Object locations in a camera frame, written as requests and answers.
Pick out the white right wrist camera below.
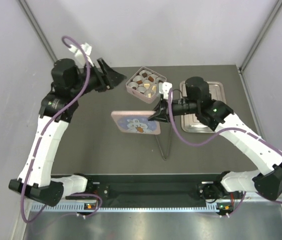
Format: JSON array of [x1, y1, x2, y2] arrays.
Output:
[[158, 81, 173, 100]]

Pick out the brown chocolate bar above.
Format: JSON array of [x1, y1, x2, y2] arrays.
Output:
[[148, 77, 155, 83]]

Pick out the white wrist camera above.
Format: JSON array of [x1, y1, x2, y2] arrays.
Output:
[[158, 81, 173, 100], [69, 43, 94, 66]]

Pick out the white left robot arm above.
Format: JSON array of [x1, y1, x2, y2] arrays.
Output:
[[8, 58, 126, 207]]

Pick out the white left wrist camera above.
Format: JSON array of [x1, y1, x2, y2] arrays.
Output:
[[69, 43, 94, 66]]

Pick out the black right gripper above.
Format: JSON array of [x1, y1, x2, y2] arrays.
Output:
[[148, 97, 200, 123]]

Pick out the steel tweezers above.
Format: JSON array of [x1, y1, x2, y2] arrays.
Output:
[[155, 123, 173, 162]]

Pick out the steel tray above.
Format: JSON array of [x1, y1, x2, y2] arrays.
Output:
[[181, 81, 226, 134]]

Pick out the pink chocolate tin box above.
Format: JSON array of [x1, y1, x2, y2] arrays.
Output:
[[125, 66, 167, 104]]

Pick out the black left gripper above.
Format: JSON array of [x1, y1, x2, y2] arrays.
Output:
[[70, 58, 127, 98]]

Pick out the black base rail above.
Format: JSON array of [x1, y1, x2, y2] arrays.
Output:
[[68, 174, 243, 213]]

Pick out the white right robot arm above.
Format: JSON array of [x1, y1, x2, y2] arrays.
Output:
[[148, 76, 282, 202]]

